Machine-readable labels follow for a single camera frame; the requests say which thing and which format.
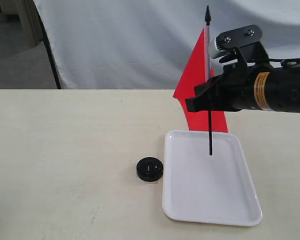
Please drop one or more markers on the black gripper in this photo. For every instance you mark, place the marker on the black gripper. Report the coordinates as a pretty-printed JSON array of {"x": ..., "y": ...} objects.
[{"x": 231, "y": 91}]

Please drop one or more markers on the wrist camera with black bracket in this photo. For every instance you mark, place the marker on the wrist camera with black bracket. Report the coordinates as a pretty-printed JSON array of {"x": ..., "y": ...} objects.
[{"x": 242, "y": 44}]

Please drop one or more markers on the red flag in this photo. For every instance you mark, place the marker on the red flag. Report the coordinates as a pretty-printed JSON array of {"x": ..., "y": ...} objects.
[{"x": 196, "y": 73}]

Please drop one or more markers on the black backdrop frame pole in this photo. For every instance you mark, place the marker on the black backdrop frame pole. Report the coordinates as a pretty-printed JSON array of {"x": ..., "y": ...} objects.
[{"x": 48, "y": 49}]

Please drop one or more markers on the white plastic tray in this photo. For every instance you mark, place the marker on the white plastic tray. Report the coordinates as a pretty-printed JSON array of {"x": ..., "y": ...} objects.
[{"x": 206, "y": 179}]

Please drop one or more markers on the black round flag base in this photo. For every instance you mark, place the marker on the black round flag base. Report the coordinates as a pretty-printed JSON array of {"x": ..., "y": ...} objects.
[{"x": 149, "y": 169}]

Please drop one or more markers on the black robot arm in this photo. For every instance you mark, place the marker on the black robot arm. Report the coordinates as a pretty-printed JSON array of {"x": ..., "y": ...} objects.
[{"x": 258, "y": 87}]

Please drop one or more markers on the white draped cloth backdrop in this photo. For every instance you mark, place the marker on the white draped cloth backdrop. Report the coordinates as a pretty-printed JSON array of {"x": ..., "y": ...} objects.
[{"x": 146, "y": 44}]

